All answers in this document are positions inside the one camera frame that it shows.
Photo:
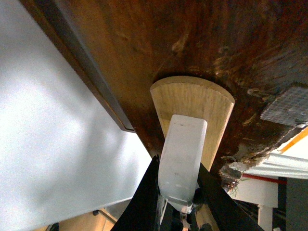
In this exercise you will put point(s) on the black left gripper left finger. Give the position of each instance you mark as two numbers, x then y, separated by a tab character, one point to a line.
141	213

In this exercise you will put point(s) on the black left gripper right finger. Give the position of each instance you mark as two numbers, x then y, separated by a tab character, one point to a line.
213	208

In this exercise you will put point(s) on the white drawer handle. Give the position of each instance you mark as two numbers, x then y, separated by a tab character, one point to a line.
180	161

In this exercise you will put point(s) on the brown wooden drawer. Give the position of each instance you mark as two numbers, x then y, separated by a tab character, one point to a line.
255	49

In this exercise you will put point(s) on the cream plastic storage box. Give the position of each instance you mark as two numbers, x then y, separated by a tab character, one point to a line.
290	160

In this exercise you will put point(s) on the left grey tape piece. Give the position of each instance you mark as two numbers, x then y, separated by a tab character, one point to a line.
290	108

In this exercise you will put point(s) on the dark brown wooden cabinet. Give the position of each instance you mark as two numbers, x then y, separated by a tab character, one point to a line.
54	20

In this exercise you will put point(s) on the tan handle backplate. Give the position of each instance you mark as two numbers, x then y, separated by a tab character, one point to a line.
198	98

